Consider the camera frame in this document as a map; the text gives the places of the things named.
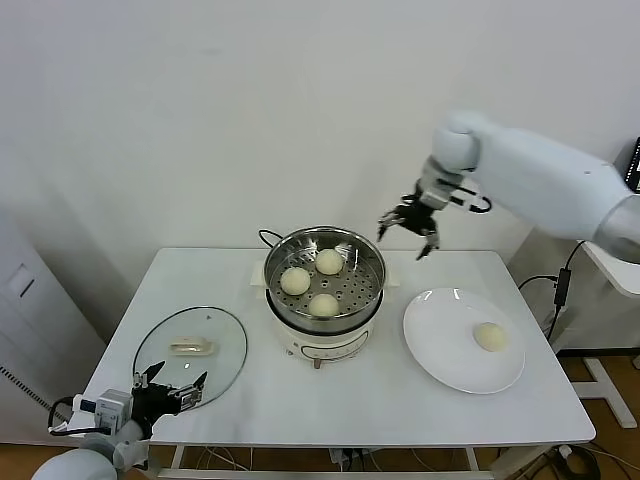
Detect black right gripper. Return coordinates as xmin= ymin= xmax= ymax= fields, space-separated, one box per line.
xmin=377 ymin=191 xmax=442 ymax=261

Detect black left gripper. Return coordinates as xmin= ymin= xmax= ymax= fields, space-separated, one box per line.
xmin=131 ymin=360 xmax=209 ymax=436

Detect round glass pot lid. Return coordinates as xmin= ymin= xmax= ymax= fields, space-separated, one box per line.
xmin=132 ymin=305 xmax=250 ymax=407

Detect white steamed baozi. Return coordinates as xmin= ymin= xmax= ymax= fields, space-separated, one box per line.
xmin=279 ymin=267 xmax=311 ymax=296
xmin=473 ymin=322 xmax=511 ymax=354
xmin=314 ymin=248 xmax=345 ymax=276
xmin=308 ymin=293 xmax=340 ymax=319

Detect perforated steel steamer basket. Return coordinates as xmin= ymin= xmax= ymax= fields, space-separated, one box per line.
xmin=263 ymin=227 xmax=388 ymax=324

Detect round white plate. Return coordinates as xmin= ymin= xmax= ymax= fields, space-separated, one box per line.
xmin=402 ymin=287 xmax=527 ymax=395

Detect white electric cooker base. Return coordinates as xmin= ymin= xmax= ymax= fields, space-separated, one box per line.
xmin=249 ymin=259 xmax=402 ymax=372

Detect white metal cabinet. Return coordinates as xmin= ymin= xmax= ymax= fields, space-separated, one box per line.
xmin=0 ymin=202 xmax=109 ymax=446

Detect black laptop power adapter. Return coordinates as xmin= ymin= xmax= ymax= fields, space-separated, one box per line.
xmin=517 ymin=239 xmax=586 ymax=341

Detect white power strip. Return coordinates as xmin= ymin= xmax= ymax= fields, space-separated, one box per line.
xmin=328 ymin=448 xmax=374 ymax=471

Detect black open laptop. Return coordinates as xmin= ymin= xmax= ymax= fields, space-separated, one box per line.
xmin=624 ymin=137 xmax=640 ymax=194

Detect white table frame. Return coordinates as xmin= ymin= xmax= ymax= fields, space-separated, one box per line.
xmin=157 ymin=444 xmax=481 ymax=480

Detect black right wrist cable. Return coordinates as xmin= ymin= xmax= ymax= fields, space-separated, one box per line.
xmin=447 ymin=182 xmax=494 ymax=215

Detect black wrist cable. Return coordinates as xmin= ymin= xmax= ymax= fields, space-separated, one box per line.
xmin=447 ymin=182 xmax=494 ymax=215
xmin=48 ymin=394 xmax=99 ymax=436

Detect thin white floor cable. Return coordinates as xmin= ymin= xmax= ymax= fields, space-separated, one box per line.
xmin=184 ymin=446 xmax=254 ymax=472

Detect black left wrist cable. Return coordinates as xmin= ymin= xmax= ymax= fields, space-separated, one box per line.
xmin=48 ymin=394 xmax=99 ymax=436

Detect black floor cable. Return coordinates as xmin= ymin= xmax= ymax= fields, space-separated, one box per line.
xmin=549 ymin=443 xmax=640 ymax=480

